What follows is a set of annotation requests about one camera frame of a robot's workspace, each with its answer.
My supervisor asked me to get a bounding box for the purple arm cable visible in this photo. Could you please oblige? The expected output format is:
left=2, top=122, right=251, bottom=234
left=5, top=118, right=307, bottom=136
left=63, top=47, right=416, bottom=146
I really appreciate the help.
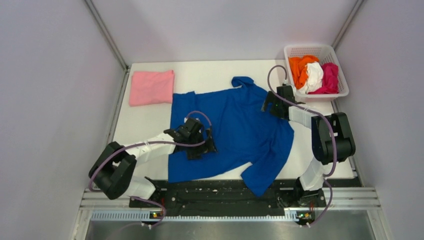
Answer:
left=87, top=110, right=213, bottom=229
left=266, top=64, right=338, bottom=228

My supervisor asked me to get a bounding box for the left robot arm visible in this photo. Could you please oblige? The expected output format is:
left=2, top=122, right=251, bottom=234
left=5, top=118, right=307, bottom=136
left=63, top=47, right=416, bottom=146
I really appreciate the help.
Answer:
left=88, top=117, right=218, bottom=207

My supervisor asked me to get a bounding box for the left corner metal post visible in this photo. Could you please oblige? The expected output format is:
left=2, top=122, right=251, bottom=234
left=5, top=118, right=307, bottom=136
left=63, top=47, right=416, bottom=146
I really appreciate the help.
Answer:
left=83, top=0, right=130, bottom=72

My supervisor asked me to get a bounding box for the folded pink t shirt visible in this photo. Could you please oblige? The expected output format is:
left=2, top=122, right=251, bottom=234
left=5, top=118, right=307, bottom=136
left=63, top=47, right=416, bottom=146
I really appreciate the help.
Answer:
left=128, top=70, right=175, bottom=107

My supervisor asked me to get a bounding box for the white t shirt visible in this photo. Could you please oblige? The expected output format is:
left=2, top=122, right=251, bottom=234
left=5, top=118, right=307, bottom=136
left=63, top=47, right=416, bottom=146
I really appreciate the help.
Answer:
left=297, top=61, right=324, bottom=94

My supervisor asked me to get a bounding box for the right corner metal post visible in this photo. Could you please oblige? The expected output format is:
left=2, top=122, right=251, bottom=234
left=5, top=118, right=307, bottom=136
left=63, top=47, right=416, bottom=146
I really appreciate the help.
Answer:
left=331, top=0, right=367, bottom=50

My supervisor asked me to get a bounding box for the corner metal post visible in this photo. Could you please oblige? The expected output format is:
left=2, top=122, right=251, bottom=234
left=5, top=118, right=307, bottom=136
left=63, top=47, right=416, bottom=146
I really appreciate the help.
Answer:
left=83, top=0, right=130, bottom=72
left=331, top=0, right=367, bottom=50

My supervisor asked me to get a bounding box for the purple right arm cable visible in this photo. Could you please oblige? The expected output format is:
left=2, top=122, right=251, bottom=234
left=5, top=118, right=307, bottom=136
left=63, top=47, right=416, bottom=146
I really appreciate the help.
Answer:
left=266, top=64, right=338, bottom=228

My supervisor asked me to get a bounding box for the blue t shirt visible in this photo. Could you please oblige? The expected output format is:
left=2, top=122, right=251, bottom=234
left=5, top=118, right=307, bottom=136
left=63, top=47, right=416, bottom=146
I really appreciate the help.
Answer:
left=168, top=76, right=294, bottom=197

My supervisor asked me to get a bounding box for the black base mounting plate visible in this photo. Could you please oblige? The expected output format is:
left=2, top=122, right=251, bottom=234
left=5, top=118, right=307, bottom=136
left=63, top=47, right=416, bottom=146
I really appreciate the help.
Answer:
left=150, top=179, right=329, bottom=217

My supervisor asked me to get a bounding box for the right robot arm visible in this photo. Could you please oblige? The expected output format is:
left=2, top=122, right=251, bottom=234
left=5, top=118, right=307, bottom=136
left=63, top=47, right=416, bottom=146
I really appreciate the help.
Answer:
left=261, top=84, right=356, bottom=206

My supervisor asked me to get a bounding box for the orange t shirt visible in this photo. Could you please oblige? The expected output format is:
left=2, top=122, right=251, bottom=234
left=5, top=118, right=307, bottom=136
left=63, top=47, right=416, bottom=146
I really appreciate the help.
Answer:
left=288, top=55, right=320, bottom=90

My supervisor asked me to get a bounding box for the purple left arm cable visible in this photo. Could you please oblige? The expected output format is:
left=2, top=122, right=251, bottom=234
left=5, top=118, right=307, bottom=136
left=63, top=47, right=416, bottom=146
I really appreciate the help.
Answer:
left=87, top=110, right=213, bottom=229

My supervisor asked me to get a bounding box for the white slotted cable duct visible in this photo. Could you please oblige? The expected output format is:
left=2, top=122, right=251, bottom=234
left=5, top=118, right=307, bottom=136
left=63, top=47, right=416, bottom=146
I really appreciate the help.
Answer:
left=91, top=210, right=311, bottom=222

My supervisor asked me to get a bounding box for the magenta t shirt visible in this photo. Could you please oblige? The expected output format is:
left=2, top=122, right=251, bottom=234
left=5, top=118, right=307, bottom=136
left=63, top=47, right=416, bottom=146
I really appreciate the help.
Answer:
left=308, top=62, right=339, bottom=95

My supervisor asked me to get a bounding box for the white plastic basket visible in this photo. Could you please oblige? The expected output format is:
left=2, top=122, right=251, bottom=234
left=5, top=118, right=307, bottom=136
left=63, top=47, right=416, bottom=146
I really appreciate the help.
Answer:
left=284, top=43, right=349, bottom=102

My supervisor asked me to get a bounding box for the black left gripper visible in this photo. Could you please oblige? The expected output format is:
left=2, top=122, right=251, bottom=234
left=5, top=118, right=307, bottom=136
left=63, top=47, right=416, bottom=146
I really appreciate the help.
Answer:
left=185, top=128, right=217, bottom=160

